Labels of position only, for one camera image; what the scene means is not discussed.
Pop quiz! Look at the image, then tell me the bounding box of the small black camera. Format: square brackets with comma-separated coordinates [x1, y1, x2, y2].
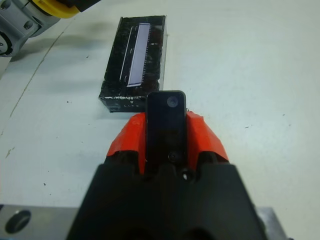
[144, 90, 188, 173]

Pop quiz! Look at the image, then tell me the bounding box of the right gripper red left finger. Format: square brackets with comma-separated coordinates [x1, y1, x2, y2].
[72, 112, 171, 240]

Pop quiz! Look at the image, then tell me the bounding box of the black and yellow left gripper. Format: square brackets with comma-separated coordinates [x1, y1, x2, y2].
[32, 0, 101, 20]

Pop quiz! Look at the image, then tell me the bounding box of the black rectangular box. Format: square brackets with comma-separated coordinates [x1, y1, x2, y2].
[97, 15, 168, 115]

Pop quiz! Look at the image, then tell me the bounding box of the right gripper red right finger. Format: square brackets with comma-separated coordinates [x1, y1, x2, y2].
[168, 112, 262, 240]

